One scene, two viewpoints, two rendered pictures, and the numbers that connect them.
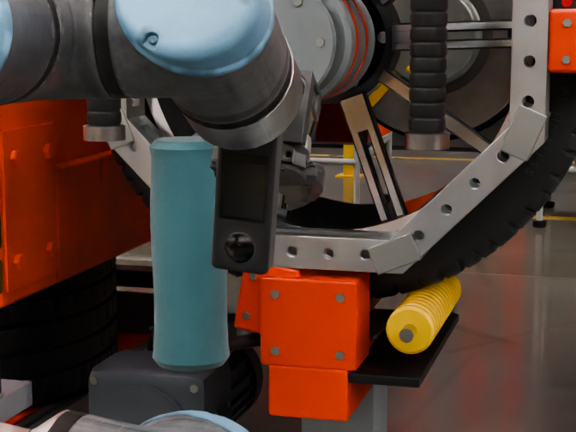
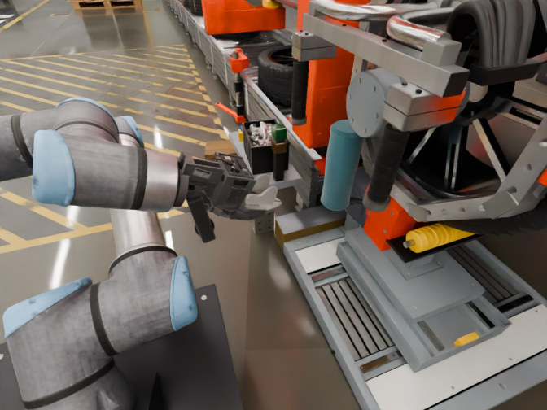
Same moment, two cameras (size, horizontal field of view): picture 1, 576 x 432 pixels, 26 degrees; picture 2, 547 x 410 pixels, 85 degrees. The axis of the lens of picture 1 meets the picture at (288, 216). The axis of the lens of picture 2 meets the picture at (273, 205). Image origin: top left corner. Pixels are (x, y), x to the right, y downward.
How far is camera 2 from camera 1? 0.94 m
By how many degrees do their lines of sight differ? 58
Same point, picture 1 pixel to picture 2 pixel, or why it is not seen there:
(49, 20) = (15, 155)
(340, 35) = not seen: hidden behind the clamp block
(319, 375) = (378, 231)
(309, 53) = (371, 119)
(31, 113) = (340, 81)
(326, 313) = (386, 214)
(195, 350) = (327, 202)
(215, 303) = (338, 191)
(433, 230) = (435, 215)
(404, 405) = not seen: outside the picture
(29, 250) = (327, 132)
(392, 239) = (418, 206)
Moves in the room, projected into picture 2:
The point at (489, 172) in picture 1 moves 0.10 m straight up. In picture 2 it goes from (470, 210) to (496, 167)
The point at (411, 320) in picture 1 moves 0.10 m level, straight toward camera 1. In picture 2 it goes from (414, 239) to (386, 254)
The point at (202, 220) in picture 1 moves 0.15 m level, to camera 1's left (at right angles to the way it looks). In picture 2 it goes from (336, 163) to (301, 140)
